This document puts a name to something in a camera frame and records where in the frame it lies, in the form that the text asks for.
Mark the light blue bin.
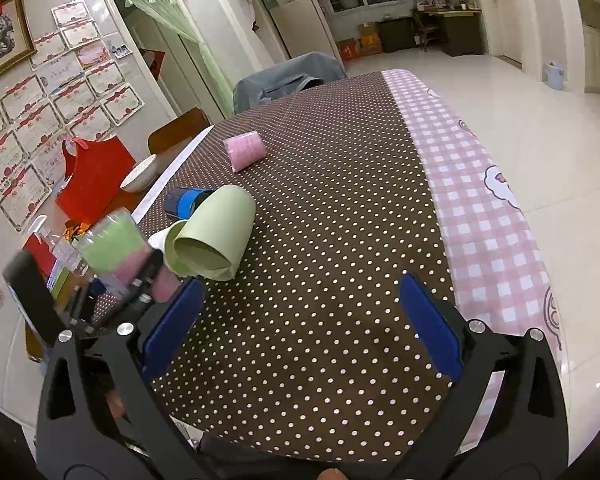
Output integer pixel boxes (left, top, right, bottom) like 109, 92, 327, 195
545, 61, 566, 91

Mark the white refrigerator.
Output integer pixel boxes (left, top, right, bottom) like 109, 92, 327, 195
259, 0, 339, 61

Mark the wooden desk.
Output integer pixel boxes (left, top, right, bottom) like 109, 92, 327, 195
414, 6, 486, 57

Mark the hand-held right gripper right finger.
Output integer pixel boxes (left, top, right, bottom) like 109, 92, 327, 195
399, 274, 572, 471

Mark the white cloth strip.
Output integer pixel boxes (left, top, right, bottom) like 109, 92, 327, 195
130, 125, 216, 224

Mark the red diamond door sticker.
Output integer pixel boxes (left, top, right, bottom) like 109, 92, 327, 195
140, 47, 166, 79

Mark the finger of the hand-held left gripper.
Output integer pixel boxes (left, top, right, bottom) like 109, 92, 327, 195
69, 249, 165, 337

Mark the grey covered chair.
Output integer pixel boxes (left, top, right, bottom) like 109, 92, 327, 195
232, 52, 348, 114

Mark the gold framed picture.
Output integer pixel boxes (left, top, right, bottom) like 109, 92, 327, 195
0, 0, 37, 92

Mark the pink checked tablecloth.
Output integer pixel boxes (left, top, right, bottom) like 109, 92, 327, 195
382, 69, 567, 457

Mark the green lace curtain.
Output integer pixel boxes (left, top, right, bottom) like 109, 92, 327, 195
104, 0, 236, 117

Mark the yellow cardboard box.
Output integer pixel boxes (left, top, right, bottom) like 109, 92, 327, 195
357, 24, 384, 57

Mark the wall of award certificates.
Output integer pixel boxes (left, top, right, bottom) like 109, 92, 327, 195
0, 0, 146, 233

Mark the clear cup green pink filling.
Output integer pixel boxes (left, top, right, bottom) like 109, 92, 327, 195
75, 209, 182, 307

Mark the dark wooden chair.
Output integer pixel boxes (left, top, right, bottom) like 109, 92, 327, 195
411, 11, 447, 52

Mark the red cardboard box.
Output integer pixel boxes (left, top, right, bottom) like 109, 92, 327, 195
336, 39, 363, 62

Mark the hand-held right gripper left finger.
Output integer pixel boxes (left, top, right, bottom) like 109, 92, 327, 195
36, 277, 206, 471

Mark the red paper bag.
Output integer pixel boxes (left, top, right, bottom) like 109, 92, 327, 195
55, 136, 137, 226

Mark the white bowl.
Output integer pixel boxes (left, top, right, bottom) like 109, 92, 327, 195
119, 155, 160, 194

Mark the light green cup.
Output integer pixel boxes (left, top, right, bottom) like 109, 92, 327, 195
164, 185, 257, 282

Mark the dark cabinet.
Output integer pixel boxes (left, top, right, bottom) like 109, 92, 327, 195
376, 17, 417, 54

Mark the brown dotted tablecloth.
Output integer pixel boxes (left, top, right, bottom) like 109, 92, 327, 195
92, 71, 463, 463

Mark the clear plastic bottle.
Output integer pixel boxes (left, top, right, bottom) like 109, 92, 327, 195
32, 215, 88, 276

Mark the dark blue cup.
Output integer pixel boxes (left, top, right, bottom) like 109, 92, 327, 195
164, 187, 216, 221

